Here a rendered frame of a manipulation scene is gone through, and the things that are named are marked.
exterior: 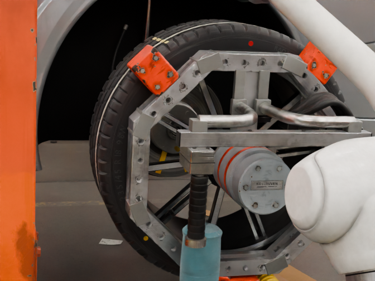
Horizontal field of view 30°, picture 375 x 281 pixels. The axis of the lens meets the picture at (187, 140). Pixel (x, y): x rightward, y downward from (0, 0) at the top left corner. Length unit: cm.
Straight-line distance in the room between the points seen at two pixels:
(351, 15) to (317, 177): 127
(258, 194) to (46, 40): 73
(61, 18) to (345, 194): 117
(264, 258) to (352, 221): 86
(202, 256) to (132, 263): 174
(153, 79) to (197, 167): 27
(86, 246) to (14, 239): 201
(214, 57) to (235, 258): 50
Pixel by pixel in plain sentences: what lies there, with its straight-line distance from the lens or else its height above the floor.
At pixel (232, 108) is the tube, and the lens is 159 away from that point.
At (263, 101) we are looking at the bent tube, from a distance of 161.
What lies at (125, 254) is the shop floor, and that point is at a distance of 337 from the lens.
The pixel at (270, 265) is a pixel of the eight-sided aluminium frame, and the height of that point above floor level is 61.
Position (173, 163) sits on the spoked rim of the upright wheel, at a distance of 171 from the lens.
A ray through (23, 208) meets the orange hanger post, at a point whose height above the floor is 81.
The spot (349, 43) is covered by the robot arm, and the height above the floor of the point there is 119.
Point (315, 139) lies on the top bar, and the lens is 149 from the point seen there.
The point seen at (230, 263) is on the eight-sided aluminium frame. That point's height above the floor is 61.
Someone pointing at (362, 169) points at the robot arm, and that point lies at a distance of 91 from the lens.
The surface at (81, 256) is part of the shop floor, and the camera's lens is 334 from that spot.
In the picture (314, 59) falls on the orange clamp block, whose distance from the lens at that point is 166.
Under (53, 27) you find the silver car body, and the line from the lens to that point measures 189.
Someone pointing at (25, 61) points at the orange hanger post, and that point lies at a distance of 137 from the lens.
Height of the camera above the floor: 127
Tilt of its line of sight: 13 degrees down
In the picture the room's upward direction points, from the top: 3 degrees clockwise
